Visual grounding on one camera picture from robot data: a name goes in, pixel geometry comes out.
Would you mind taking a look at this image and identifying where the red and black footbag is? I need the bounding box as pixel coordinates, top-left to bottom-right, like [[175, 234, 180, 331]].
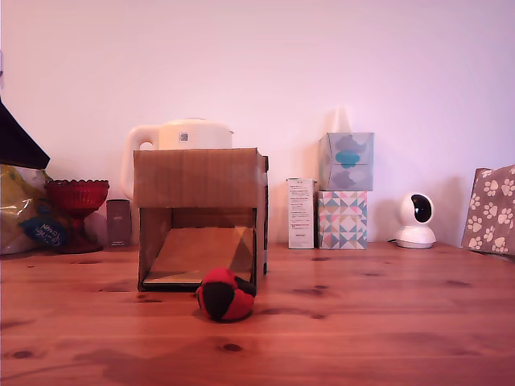
[[195, 267, 256, 322]]

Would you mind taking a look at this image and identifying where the yellow plastic bag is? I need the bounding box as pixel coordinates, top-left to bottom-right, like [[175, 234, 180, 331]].
[[0, 163, 68, 257]]

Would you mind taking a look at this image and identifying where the geometric pattern tissue box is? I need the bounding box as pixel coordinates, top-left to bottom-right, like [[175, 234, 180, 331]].
[[317, 190, 369, 250]]

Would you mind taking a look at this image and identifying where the paw print fabric bag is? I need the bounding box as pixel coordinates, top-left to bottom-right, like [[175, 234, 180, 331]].
[[459, 163, 515, 259]]

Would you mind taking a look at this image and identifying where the small white round camera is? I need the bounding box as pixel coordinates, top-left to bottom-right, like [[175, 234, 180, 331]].
[[393, 192, 437, 249]]

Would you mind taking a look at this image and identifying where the white tissue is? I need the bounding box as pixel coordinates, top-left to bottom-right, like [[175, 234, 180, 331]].
[[332, 105, 354, 134]]

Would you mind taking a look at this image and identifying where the tall white printed box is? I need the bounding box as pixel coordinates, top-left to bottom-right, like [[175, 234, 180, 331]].
[[286, 177, 316, 250]]

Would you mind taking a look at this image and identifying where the red glass footed bowl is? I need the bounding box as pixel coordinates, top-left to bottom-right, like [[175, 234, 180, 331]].
[[43, 179, 111, 255]]

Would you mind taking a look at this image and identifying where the grey cloud tissue box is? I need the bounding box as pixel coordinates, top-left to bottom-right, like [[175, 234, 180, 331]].
[[318, 132, 375, 192]]

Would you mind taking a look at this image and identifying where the white electric kettle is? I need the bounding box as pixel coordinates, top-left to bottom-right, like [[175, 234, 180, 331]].
[[120, 117, 237, 201]]

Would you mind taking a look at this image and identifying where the cardboard dice tower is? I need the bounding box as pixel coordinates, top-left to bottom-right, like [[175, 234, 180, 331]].
[[133, 146, 270, 295]]

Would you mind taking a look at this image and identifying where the small dark brown box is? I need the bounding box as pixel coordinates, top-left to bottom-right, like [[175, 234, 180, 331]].
[[105, 198, 133, 248]]

